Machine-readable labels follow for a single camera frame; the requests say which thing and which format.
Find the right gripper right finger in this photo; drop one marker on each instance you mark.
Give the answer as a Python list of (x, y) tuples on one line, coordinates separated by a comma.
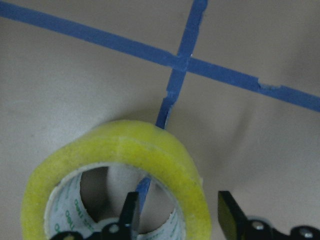
[(235, 224)]

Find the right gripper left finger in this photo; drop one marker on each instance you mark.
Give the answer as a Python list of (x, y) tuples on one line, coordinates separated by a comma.
[(126, 228)]

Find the yellow tape roll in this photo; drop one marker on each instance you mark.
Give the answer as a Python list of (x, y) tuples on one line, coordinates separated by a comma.
[(51, 203)]

